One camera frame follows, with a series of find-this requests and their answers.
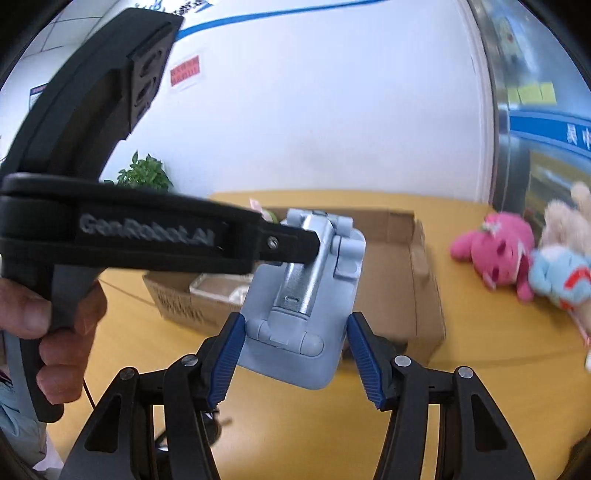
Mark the white plastic container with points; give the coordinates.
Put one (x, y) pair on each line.
(217, 288)

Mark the light blue phone stand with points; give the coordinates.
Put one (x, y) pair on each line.
(300, 350)

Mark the blue door banner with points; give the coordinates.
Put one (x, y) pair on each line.
(549, 131)

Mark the red wall sign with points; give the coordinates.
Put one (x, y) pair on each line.
(184, 71)

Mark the person's left hand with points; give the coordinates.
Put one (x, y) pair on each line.
(23, 309)

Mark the large potted green plant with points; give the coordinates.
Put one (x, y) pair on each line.
(143, 173)

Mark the beige plush toy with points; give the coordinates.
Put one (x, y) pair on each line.
(565, 221)

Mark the blue white wall notice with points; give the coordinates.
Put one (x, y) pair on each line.
(38, 97)

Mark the bright pink plush toy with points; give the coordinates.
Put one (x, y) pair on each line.
(494, 249)

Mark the pastel pink plush toy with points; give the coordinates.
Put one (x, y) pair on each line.
(259, 210)

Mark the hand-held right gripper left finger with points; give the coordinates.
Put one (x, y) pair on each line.
(226, 355)

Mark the yellow sticky note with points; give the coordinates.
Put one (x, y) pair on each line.
(529, 93)
(546, 92)
(515, 94)

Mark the light blue plush toy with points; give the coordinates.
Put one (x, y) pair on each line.
(554, 272)

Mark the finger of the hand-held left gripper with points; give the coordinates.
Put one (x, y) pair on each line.
(295, 244)

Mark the brown cardboard box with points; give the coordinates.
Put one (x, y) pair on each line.
(392, 295)

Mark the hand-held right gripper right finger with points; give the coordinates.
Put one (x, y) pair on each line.
(364, 355)

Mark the glass door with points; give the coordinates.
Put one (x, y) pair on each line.
(531, 60)

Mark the wooden desktop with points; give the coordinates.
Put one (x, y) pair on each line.
(461, 332)

